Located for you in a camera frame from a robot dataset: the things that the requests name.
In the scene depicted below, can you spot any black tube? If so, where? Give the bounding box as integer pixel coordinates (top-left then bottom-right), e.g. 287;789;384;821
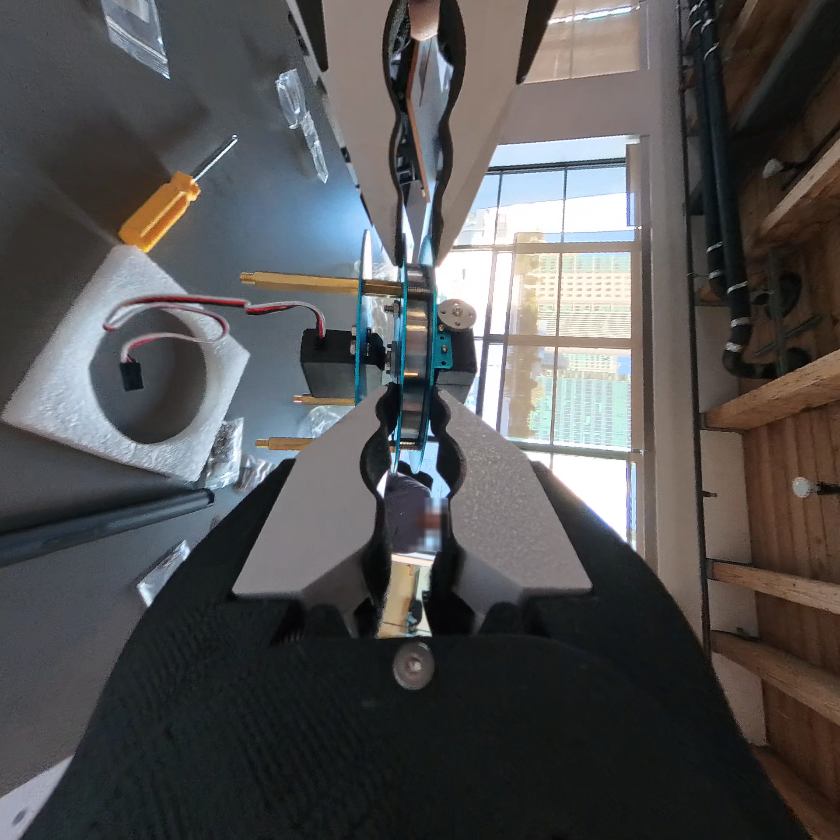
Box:
0;489;216;571

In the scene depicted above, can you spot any dark desk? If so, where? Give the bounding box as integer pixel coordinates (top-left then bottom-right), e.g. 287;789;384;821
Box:
0;0;395;815

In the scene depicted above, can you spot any servo cable with black plug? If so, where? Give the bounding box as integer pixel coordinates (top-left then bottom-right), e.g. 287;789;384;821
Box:
101;297;329;395

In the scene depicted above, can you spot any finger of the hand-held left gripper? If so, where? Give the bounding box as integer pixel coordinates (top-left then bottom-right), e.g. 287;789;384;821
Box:
429;0;534;267
320;0;416;266

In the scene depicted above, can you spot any large glass window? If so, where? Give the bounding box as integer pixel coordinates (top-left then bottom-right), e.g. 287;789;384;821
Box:
451;134;643;549

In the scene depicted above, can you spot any small clear zip bag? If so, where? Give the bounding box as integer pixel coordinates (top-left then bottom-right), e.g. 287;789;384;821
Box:
136;539;193;606

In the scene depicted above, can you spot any blue robot base assembly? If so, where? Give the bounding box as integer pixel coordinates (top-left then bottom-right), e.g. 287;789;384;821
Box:
239;230;480;473

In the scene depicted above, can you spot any dark ceiling duct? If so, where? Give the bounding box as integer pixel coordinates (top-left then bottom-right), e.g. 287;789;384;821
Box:
728;0;840;135

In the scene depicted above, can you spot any yellow handled screwdriver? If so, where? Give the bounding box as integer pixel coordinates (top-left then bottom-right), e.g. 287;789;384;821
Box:
118;134;238;253

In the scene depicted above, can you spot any crumpled clear plastic bag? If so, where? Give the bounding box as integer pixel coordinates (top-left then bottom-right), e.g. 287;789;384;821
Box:
276;67;330;186

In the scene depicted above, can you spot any pile of small screw bags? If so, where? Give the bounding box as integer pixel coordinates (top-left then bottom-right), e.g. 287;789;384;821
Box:
202;419;273;492

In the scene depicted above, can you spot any wooden ceiling beam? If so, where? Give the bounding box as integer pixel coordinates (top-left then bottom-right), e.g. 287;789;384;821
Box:
710;629;840;726
710;560;840;616
703;350;840;432
760;154;840;245

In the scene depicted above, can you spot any white foam block with hole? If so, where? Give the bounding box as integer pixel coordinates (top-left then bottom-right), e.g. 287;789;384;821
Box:
0;244;252;483

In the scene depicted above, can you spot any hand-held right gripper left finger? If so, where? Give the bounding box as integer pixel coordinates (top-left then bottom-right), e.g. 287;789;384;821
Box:
233;386;398;637

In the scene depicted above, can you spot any black insulated pipe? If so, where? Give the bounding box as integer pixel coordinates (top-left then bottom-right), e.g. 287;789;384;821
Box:
697;0;815;378
682;0;726;280

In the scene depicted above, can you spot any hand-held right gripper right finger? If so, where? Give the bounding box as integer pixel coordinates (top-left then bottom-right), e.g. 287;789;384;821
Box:
430;386;593;637

